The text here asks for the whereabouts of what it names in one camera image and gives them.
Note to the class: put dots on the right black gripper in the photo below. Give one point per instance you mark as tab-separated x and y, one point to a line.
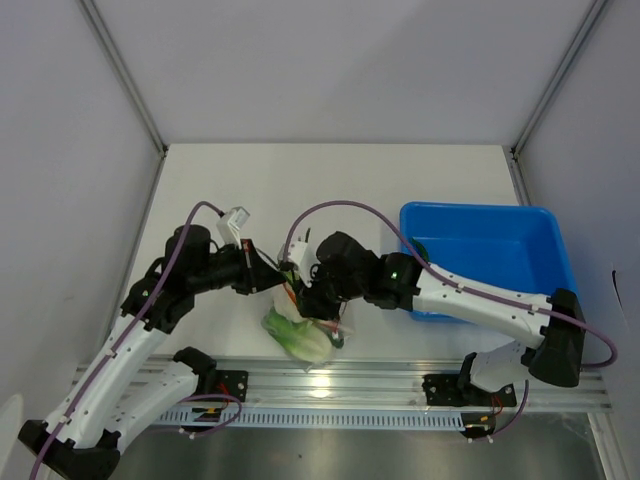
314	306

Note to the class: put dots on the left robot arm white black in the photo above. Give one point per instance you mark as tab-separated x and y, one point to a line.
85	436

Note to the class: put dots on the green lettuce head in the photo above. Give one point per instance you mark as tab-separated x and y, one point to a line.
302	341

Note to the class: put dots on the blue plastic bin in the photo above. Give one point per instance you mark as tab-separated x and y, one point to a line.
514	247

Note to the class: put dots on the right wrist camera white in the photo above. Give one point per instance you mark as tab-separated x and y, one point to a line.
297	257

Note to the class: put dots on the white slotted cable duct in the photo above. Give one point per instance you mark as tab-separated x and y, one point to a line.
413	420

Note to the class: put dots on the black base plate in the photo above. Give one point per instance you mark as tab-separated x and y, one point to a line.
232	382
447	390

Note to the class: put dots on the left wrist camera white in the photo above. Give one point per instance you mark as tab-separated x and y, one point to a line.
230	225

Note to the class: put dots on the green chili pepper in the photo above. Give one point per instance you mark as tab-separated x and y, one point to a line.
420	249

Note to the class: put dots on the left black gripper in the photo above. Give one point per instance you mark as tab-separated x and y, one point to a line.
255	273

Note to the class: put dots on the aluminium mounting rail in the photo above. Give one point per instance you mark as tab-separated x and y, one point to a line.
386	385

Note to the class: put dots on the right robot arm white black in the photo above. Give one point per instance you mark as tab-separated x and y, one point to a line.
547	337

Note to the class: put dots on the green scallion stalks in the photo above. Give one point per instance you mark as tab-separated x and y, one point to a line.
292	281

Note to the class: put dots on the clear zip bag orange zipper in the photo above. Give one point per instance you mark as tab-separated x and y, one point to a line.
326	326

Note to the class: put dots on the dark green cucumber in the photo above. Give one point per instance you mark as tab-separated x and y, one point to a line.
337	339

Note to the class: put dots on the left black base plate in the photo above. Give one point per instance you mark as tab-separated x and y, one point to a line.
232	382

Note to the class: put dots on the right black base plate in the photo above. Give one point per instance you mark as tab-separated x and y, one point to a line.
447	390

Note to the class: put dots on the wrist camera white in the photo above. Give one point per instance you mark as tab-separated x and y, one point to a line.
297	257
230	225

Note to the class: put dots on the white cauliflower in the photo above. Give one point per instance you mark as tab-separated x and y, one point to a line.
285	306

